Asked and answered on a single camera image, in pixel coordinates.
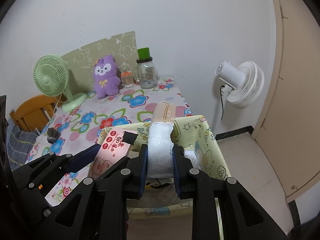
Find glass mason jar mug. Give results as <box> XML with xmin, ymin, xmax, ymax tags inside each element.
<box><xmin>136</xmin><ymin>57</ymin><xmax>157</xmax><ymax>89</ymax></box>

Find pink wet wipes pack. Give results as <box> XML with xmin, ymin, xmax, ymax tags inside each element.
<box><xmin>44</xmin><ymin>127</ymin><xmax>139</xmax><ymax>207</ymax></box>

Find white and beige towel roll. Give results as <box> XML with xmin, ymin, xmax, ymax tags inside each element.
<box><xmin>147</xmin><ymin>102</ymin><xmax>176</xmax><ymax>179</ymax></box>

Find purple plush toy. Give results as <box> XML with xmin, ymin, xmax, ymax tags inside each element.
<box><xmin>93</xmin><ymin>55</ymin><xmax>121</xmax><ymax>99</ymax></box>

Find green cartoon wall board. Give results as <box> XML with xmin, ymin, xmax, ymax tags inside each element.
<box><xmin>62</xmin><ymin>31</ymin><xmax>138</xmax><ymax>94</ymax></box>

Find green cup on jar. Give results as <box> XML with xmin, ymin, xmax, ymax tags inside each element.
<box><xmin>137</xmin><ymin>47</ymin><xmax>151</xmax><ymax>60</ymax></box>

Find green desk fan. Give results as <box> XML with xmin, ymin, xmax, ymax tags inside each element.
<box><xmin>33</xmin><ymin>55</ymin><xmax>87</xmax><ymax>112</ymax></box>

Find grey plaid pillow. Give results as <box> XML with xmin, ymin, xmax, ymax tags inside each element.
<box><xmin>6</xmin><ymin>125</ymin><xmax>39</xmax><ymax>171</ymax></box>

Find beige door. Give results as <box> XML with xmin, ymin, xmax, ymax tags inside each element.
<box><xmin>252</xmin><ymin>0</ymin><xmax>319</xmax><ymax>202</ymax></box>

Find floral tablecloth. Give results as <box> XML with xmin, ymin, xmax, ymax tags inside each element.
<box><xmin>24</xmin><ymin>76</ymin><xmax>194</xmax><ymax>203</ymax></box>

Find toothpick jar orange lid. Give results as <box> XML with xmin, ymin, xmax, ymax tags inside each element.
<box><xmin>120</xmin><ymin>71</ymin><xmax>135</xmax><ymax>88</ymax></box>

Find wooden chair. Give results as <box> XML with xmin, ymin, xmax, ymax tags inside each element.
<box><xmin>10</xmin><ymin>94</ymin><xmax>65</xmax><ymax>132</ymax></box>

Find grey rolled sock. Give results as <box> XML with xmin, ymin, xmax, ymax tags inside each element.
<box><xmin>47</xmin><ymin>127</ymin><xmax>61</xmax><ymax>144</ymax></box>

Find white standing fan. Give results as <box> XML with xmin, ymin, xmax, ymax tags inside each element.
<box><xmin>213</xmin><ymin>61</ymin><xmax>265</xmax><ymax>132</ymax></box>

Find yellow cartoon storage box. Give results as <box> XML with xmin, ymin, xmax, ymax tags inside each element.
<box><xmin>96</xmin><ymin>114</ymin><xmax>232</xmax><ymax>218</ymax></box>

